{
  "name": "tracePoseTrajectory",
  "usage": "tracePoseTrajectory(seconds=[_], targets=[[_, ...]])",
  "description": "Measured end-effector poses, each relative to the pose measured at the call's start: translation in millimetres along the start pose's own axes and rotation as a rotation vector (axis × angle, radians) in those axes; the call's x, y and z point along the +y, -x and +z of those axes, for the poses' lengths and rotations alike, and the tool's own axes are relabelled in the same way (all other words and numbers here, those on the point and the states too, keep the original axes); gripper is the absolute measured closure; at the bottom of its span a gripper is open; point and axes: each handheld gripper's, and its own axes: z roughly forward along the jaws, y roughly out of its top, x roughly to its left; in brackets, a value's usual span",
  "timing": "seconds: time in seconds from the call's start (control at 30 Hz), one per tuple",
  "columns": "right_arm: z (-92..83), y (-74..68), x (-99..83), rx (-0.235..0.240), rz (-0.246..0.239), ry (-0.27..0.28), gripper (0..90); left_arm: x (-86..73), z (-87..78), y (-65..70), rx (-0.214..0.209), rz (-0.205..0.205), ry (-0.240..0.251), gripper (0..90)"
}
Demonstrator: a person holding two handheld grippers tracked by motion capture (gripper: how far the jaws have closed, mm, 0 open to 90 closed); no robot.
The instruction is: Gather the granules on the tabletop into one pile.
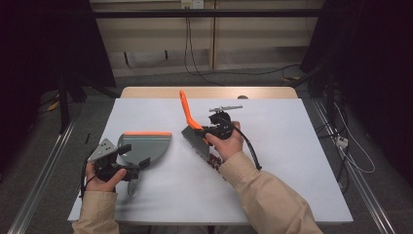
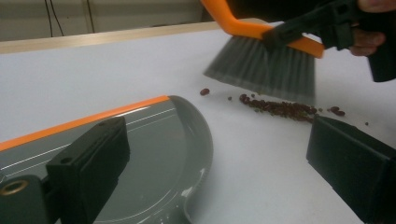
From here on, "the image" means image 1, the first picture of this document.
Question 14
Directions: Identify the dark curtain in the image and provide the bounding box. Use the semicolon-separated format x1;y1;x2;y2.
0;0;117;172
300;0;413;178

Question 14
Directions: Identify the orange brush with grey bristles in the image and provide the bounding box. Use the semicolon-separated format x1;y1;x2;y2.
178;90;212;161

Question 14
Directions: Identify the black floor cable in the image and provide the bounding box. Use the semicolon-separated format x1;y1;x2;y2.
194;63;301;77

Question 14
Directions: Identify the person's right hand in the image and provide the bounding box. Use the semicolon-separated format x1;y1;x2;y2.
205;121;244;163

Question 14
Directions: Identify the aluminium floor rail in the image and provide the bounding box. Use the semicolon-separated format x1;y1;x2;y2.
7;120;77;234
313;98;397;234

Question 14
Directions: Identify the wooden table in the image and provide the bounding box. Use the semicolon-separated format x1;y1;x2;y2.
120;86;299;99

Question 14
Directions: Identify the bundle of black cables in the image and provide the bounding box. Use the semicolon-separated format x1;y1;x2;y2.
316;97;351;193

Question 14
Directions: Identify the white wall socket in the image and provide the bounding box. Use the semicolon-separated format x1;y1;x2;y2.
180;0;205;10

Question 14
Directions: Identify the black hanging wall cable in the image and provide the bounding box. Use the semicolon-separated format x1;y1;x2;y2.
183;17;225;87

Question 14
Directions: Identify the black metal stand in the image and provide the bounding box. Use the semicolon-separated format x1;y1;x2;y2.
290;62;337;131
57;72;121;135

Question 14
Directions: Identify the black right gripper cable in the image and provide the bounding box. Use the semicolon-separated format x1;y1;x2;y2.
220;117;263;172

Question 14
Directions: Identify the grey dustpan with orange edge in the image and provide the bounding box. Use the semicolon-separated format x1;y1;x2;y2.
117;131;172;197

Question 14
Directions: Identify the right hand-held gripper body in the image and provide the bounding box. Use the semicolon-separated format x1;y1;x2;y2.
208;104;244;140

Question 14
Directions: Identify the person's left hand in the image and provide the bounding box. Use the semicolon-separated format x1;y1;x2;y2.
86;162;128;193

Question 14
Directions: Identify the white floor cable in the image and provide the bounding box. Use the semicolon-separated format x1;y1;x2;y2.
334;101;376;175

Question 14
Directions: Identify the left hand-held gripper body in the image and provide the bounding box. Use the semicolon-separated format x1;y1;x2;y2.
87;138;140;182

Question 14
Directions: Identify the white table mat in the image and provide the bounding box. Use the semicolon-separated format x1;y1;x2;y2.
67;97;355;225

